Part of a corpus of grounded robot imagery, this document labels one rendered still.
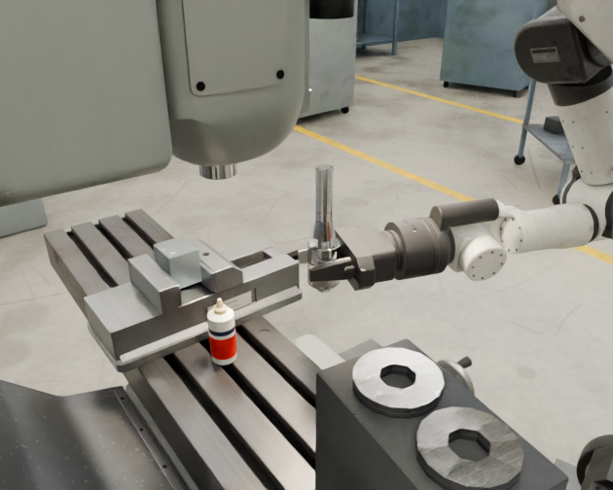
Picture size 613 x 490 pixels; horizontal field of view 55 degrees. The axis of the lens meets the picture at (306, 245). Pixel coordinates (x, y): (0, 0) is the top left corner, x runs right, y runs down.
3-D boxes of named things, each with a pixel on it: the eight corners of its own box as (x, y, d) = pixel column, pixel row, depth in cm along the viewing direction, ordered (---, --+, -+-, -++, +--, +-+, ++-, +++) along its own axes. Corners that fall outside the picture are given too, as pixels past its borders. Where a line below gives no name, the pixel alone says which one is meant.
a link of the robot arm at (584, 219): (504, 247, 98) (599, 233, 103) (546, 262, 88) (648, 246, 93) (506, 184, 95) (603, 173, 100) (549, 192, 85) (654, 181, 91)
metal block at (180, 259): (185, 266, 100) (182, 235, 98) (201, 281, 96) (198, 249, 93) (157, 276, 98) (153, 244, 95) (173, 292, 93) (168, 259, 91)
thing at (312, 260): (303, 275, 87) (303, 243, 84) (333, 270, 88) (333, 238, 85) (313, 292, 83) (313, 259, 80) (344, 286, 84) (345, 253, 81)
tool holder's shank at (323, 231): (309, 238, 83) (308, 164, 78) (330, 235, 84) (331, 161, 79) (316, 249, 81) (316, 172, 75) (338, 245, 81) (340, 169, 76)
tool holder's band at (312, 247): (303, 243, 84) (303, 237, 84) (333, 238, 85) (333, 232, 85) (313, 259, 80) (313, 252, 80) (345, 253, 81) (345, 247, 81)
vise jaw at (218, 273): (207, 254, 106) (205, 234, 104) (243, 283, 98) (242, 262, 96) (177, 263, 103) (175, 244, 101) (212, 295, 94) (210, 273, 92)
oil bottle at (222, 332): (229, 346, 94) (225, 288, 89) (241, 359, 91) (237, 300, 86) (206, 355, 92) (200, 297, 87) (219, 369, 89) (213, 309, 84)
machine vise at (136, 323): (260, 264, 117) (258, 215, 112) (305, 297, 106) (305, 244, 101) (86, 328, 98) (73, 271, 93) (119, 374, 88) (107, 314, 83)
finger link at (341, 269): (307, 263, 80) (350, 257, 82) (308, 283, 82) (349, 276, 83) (311, 269, 79) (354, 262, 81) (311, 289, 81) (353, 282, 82)
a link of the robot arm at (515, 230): (426, 236, 95) (498, 227, 99) (452, 271, 88) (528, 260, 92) (435, 203, 91) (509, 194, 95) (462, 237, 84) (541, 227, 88)
